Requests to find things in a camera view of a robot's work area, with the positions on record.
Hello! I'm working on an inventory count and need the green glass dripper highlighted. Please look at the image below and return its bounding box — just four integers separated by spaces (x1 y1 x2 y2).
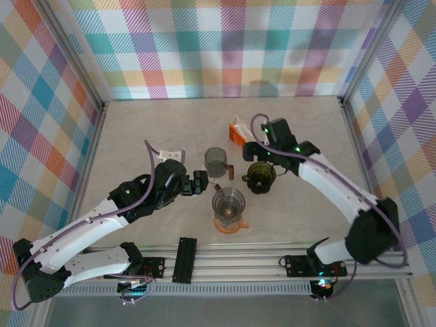
241 161 277 195

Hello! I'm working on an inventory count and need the orange white filter package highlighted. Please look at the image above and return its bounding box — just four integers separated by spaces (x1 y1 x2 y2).
228 114 255 146

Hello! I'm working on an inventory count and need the grey glass server wooden handle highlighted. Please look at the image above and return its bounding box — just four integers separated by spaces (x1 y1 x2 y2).
203 146 236 181

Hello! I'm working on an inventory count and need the grey translucent dripper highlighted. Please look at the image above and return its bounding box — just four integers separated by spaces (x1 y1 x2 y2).
211 187 246 228

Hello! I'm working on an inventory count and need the orange glass server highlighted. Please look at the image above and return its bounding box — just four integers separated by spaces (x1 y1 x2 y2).
213 214 251 235

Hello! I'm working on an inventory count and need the small electronics board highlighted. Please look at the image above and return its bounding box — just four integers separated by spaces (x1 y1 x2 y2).
309 277 337 300
117 278 153 298

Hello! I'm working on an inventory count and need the aluminium side rail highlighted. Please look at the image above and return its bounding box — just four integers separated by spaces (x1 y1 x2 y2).
66 100 110 243
337 97 392 243

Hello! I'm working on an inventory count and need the black bracket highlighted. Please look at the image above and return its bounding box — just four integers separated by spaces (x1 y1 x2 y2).
172 236 198 284

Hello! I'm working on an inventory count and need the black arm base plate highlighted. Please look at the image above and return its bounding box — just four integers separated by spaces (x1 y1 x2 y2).
281 254 348 277
141 257 166 279

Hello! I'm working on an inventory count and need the aluminium mounting rail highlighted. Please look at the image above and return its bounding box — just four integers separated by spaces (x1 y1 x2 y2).
44 238 415 285

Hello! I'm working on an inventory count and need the grey slotted cable duct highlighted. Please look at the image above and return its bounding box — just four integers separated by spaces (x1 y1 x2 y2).
50 284 314 297

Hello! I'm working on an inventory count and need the aluminium frame post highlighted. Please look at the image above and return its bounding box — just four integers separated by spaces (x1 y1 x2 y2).
337 0 408 106
39 0 110 113

